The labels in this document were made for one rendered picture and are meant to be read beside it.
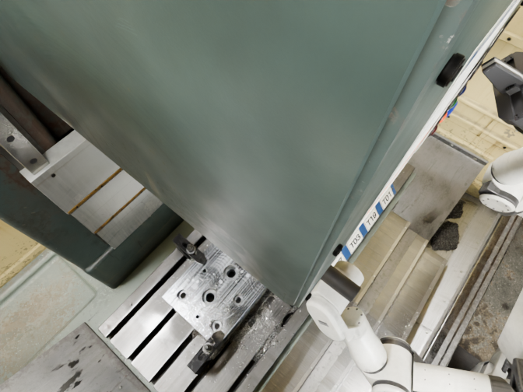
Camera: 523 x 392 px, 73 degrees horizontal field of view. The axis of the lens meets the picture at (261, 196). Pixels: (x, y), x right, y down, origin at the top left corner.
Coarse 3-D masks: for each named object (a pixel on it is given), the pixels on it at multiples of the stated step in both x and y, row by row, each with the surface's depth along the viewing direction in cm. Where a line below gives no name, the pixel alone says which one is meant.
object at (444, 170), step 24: (432, 144) 155; (456, 144) 150; (432, 168) 153; (456, 168) 151; (480, 168) 148; (408, 192) 154; (432, 192) 152; (456, 192) 150; (408, 216) 153; (432, 216) 151
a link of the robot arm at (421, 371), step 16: (416, 352) 81; (416, 368) 77; (432, 368) 76; (448, 368) 76; (384, 384) 73; (400, 384) 73; (416, 384) 74; (432, 384) 73; (448, 384) 72; (464, 384) 72; (480, 384) 71
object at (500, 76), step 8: (496, 64) 49; (488, 72) 50; (496, 72) 50; (504, 72) 50; (512, 72) 50; (496, 80) 51; (504, 80) 51; (512, 80) 51; (520, 80) 50; (496, 88) 52; (504, 88) 52; (512, 88) 51
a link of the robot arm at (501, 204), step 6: (480, 198) 86; (486, 198) 84; (492, 198) 82; (498, 198) 81; (504, 198) 80; (522, 198) 83; (486, 204) 86; (492, 204) 85; (498, 204) 83; (504, 204) 81; (510, 204) 80; (522, 204) 84; (498, 210) 86; (504, 210) 84; (510, 210) 82; (516, 210) 84; (522, 210) 83; (522, 216) 87
